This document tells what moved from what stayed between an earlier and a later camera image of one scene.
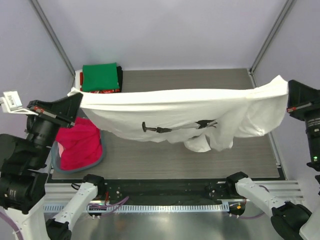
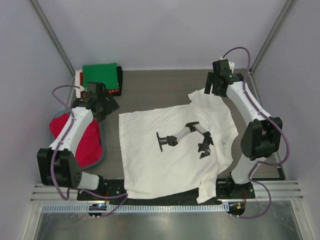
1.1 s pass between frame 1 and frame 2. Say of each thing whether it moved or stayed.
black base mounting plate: stayed
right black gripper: moved
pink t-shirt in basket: stayed
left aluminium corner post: stayed
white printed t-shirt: moved
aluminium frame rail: stayed
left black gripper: moved
